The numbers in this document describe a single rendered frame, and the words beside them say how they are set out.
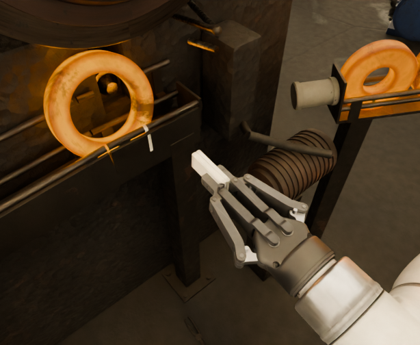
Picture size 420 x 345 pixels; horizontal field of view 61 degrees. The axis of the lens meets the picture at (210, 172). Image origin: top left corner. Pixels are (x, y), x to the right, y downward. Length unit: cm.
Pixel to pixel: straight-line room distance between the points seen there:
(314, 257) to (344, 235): 98
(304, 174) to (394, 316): 49
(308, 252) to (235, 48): 41
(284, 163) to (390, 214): 78
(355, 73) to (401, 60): 9
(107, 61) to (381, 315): 51
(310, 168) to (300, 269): 47
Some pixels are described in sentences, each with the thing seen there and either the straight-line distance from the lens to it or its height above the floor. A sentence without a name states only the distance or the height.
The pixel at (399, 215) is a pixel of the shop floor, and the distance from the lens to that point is 156.
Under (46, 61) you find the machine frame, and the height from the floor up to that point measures 84.
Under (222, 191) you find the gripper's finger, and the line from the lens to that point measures 49.
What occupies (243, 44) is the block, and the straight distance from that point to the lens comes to 71.
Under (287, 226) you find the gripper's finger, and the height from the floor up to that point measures 75.
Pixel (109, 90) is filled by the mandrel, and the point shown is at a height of 74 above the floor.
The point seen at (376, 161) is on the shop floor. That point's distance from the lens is 172.
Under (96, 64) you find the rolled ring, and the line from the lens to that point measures 62.
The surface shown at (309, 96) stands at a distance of 79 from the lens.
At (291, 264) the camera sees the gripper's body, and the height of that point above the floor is 76.
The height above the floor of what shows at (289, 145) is 57.
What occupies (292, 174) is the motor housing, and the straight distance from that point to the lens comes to 84.
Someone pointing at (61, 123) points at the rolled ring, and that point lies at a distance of 61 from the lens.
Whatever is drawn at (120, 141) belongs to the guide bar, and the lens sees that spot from 63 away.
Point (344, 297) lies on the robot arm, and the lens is 43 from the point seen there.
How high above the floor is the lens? 113
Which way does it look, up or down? 48 degrees down
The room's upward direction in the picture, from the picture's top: straight up
